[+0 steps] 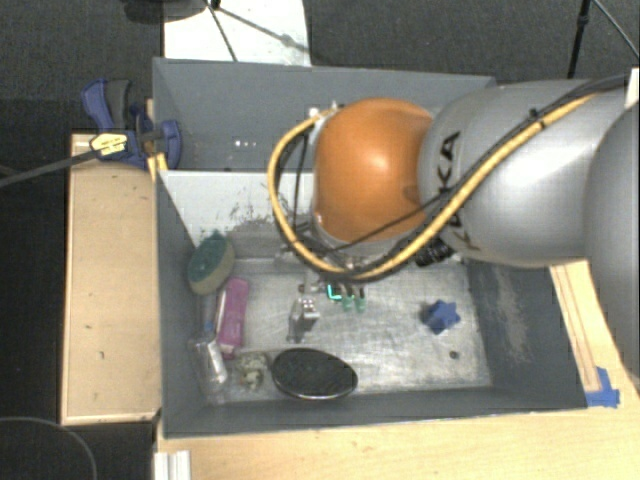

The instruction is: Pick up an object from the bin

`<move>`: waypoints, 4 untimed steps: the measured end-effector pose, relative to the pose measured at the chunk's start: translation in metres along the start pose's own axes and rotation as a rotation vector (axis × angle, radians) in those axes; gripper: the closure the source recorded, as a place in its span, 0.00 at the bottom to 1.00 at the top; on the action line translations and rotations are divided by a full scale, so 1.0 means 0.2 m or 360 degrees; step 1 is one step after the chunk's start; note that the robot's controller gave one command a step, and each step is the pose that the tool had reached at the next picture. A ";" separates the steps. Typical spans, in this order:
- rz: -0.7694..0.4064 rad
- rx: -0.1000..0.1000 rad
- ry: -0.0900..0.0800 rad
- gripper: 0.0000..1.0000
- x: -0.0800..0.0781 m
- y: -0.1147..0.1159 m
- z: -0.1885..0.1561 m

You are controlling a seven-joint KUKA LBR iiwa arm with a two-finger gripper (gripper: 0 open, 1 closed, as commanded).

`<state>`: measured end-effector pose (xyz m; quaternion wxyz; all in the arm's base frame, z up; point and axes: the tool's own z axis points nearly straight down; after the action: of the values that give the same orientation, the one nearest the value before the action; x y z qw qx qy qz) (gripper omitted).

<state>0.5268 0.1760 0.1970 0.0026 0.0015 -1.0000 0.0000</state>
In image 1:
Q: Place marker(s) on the blue star-shaped block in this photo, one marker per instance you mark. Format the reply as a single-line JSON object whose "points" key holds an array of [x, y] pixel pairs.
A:
{"points": [[440, 316]]}

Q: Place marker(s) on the green and yellow sponge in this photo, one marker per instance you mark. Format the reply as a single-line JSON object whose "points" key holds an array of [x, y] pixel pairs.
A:
{"points": [[210, 263]]}

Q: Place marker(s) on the small clear crumpled thing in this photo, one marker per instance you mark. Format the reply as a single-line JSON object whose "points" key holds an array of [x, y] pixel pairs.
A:
{"points": [[251, 371]]}

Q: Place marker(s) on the black oval disc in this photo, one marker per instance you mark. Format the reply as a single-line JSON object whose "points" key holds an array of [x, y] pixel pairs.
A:
{"points": [[314, 374]]}

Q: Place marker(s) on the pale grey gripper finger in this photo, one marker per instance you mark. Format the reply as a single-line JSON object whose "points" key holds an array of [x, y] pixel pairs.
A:
{"points": [[312, 310], [296, 324]]}

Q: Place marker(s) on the grey metal bin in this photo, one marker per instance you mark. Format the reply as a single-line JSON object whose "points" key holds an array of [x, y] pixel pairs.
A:
{"points": [[400, 368]]}

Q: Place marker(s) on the pale wood flat board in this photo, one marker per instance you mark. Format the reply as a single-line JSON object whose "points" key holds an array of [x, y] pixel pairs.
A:
{"points": [[110, 288]]}

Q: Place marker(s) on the black cylinder on white bracket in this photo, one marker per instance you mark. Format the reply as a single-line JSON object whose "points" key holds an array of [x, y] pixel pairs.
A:
{"points": [[434, 254]]}

